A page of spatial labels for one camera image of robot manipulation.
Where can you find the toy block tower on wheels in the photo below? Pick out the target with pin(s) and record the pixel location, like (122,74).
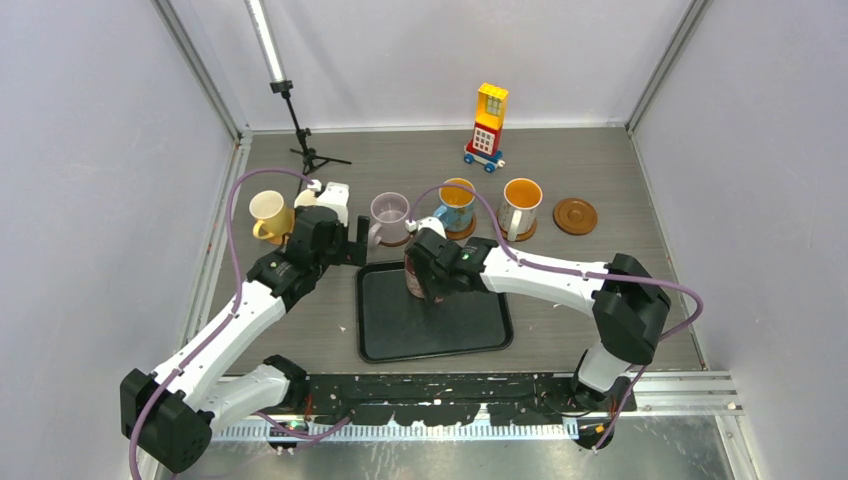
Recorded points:
(484,144)

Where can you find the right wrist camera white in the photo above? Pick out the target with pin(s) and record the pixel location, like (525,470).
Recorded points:
(430,223)

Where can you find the cream cup yellow handle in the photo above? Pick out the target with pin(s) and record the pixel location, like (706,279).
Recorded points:
(271,214)

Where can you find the white mug orange inside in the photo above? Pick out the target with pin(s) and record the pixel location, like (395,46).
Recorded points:
(522,198)

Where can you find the dark wooden coaster four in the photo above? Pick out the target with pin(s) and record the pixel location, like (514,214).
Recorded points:
(463,234)

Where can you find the dark wooden coaster two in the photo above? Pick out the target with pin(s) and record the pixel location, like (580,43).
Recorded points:
(575,216)

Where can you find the dark wooden coaster one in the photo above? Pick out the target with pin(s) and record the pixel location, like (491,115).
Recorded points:
(395,243)

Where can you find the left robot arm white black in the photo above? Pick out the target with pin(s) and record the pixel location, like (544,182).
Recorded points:
(172,412)

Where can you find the lilac textured mug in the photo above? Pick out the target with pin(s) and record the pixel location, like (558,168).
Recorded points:
(389,211)

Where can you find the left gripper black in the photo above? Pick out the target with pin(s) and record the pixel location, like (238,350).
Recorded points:
(351,253)

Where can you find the black serving tray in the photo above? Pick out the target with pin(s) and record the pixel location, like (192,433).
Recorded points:
(393,325)

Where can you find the white cup black outside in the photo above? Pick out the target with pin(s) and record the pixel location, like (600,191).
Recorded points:
(305,198)

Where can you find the dark wooden coaster three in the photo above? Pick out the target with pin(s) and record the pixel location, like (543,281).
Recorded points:
(519,236)

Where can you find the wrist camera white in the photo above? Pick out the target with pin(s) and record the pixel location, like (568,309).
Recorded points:
(334,196)
(430,223)

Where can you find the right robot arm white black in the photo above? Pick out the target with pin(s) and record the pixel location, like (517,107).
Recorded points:
(628,307)

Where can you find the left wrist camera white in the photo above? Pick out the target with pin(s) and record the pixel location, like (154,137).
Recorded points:
(334,196)

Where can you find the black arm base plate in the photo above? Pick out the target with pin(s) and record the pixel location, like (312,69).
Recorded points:
(516,399)

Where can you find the pink patterned mug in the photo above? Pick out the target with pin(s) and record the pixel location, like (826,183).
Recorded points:
(412,283)

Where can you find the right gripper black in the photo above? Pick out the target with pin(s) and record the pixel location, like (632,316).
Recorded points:
(433,289)

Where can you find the blue mug yellow inside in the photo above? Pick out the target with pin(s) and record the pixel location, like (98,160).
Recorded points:
(456,209)

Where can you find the silver microphone on tripod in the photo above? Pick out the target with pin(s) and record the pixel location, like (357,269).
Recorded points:
(282,85)

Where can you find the light woven coaster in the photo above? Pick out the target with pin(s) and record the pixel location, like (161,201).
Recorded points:
(279,240)

